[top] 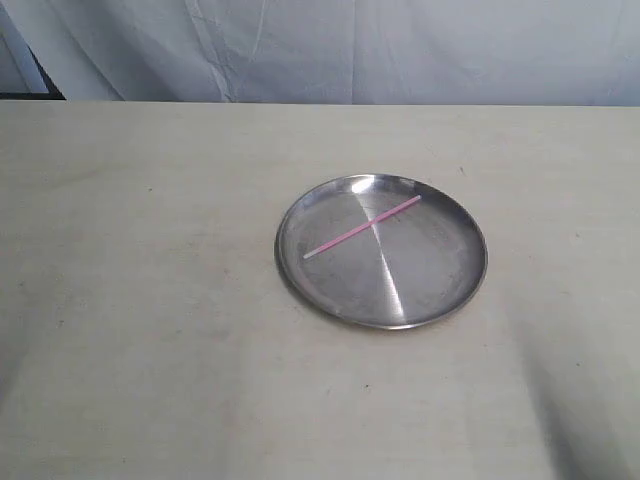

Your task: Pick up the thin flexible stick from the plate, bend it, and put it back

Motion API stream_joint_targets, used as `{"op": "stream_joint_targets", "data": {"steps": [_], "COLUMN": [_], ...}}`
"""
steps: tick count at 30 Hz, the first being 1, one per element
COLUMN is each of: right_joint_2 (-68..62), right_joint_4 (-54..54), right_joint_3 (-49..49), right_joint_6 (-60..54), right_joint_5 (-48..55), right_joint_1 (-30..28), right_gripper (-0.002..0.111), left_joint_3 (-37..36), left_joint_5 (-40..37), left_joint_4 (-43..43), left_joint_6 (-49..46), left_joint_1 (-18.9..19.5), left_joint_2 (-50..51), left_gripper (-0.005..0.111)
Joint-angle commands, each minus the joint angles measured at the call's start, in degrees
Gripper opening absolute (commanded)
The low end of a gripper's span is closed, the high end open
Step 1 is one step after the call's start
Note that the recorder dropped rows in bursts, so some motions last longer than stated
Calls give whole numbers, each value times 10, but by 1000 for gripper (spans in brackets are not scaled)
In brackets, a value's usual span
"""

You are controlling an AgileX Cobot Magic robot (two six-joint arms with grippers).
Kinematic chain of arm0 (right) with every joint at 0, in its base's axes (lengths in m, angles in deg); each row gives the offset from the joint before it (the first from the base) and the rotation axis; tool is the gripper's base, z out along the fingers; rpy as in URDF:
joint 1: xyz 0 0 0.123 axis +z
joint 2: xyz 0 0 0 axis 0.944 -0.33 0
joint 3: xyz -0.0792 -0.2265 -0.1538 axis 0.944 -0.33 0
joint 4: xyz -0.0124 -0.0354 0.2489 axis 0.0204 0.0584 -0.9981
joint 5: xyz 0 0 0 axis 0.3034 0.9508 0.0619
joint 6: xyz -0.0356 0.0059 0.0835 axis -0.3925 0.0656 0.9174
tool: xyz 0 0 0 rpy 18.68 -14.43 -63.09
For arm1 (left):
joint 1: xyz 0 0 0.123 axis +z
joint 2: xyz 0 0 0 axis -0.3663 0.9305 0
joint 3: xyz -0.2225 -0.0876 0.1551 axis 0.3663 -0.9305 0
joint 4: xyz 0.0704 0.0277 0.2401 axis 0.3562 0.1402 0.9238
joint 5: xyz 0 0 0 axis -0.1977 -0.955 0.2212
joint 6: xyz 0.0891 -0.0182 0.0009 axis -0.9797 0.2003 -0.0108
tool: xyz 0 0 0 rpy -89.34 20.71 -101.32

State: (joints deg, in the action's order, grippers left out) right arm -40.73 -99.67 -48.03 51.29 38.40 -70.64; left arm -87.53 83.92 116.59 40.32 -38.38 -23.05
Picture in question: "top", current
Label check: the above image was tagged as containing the pink straw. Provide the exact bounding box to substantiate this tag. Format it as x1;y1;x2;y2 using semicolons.
303;195;422;260

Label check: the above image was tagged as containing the round stainless steel plate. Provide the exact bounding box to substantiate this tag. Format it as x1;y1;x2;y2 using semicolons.
274;173;489;330

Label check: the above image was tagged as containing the white backdrop sheet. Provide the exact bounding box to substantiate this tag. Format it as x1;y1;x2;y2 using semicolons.
4;1;639;106

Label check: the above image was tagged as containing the dark frame at left edge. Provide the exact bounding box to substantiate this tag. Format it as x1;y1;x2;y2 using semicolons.
0;6;65;100

